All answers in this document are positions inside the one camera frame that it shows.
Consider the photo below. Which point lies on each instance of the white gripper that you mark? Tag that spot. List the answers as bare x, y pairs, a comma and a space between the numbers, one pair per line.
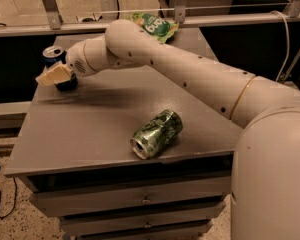
75, 61

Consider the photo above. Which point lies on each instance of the blue pepsi can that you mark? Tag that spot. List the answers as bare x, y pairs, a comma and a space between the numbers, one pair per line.
57, 73

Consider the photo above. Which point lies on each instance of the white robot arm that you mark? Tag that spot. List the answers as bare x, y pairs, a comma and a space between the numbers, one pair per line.
265, 182

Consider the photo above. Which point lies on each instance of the green rice chip bag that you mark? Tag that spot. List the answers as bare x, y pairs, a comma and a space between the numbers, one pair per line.
153, 25

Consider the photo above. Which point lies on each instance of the green soda can lying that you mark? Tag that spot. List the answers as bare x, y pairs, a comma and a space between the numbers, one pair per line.
149, 141

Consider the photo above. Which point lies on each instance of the grey drawer cabinet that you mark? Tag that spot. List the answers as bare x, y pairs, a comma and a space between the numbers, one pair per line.
81, 138

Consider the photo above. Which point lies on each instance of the top grey drawer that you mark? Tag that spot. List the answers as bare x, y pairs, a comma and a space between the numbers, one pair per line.
91, 200

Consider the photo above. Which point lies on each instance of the grey drawer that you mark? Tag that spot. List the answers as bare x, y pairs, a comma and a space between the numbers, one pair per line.
144, 218
91, 200
162, 232

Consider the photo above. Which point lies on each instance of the bottom grey drawer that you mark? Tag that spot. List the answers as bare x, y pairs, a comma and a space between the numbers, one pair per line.
162, 232

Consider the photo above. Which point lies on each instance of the middle grey drawer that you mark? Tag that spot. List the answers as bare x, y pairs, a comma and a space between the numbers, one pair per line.
144, 218

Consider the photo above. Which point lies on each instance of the metal railing frame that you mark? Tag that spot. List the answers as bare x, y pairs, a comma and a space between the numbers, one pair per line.
34, 17

